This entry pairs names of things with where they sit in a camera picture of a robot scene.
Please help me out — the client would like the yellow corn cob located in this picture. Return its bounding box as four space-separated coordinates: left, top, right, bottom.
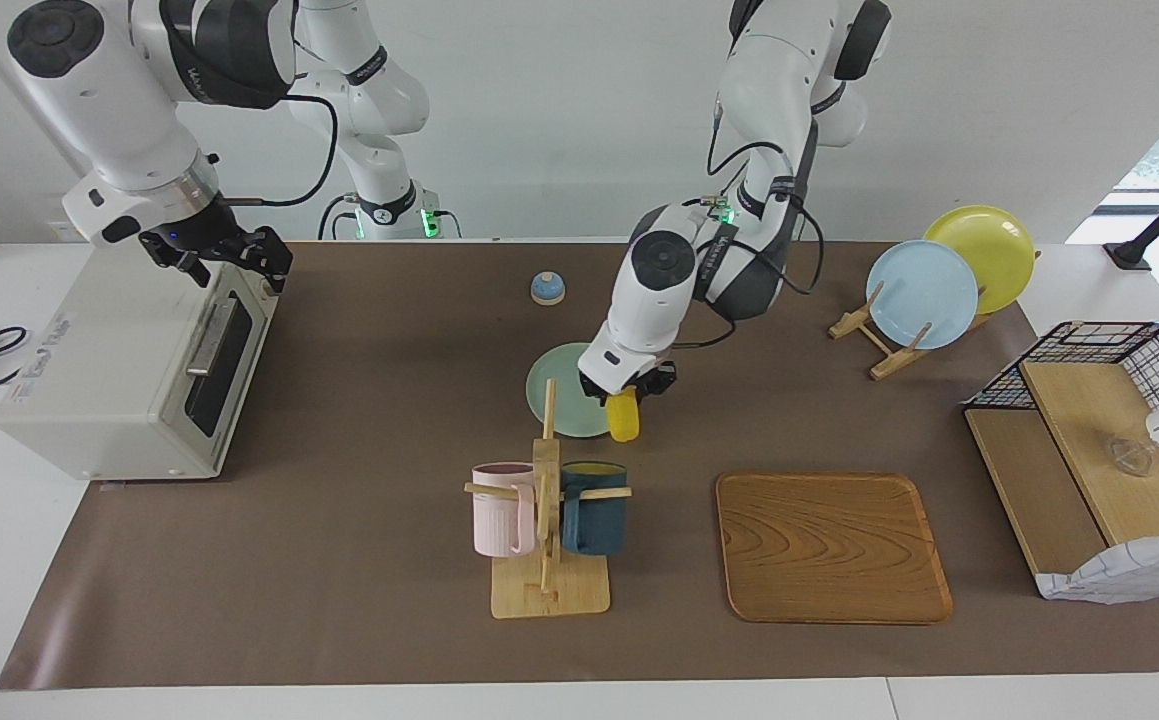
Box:
606 392 641 444

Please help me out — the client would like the light green plate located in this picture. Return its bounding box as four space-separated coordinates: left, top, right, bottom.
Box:
525 342 613 440

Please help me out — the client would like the white toaster oven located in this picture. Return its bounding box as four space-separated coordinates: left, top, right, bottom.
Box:
0 240 280 482

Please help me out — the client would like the dark blue mug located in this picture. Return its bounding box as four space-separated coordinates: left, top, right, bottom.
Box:
560 461 629 557

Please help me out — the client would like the pink mug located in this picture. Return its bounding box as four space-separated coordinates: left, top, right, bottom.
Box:
471 462 538 558

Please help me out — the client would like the wooden mug tree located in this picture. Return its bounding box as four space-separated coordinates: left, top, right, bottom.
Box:
464 378 633 619

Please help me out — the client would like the brown wooden tray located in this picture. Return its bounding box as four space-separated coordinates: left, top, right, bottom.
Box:
716 472 954 625

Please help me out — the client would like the wooden plate rack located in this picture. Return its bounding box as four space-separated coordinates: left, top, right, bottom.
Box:
829 280 1000 381

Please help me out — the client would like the brown table mat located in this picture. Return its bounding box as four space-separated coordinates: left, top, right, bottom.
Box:
0 240 1159 691

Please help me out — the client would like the light blue plate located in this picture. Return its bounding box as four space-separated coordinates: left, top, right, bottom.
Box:
866 241 980 350

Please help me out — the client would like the yellow plate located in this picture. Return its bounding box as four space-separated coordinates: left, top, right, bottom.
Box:
924 205 1037 316

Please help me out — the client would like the clear glass cup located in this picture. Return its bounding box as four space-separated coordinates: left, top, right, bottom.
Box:
1104 435 1155 478

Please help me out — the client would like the white checked cloth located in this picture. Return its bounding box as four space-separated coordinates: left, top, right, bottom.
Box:
1035 528 1159 605

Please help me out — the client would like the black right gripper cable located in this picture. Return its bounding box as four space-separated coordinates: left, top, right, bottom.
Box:
219 65 340 208

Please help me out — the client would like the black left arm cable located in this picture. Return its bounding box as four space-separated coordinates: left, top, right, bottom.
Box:
706 88 826 351

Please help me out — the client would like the black wire wooden shelf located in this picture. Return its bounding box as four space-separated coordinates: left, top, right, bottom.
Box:
961 321 1159 601

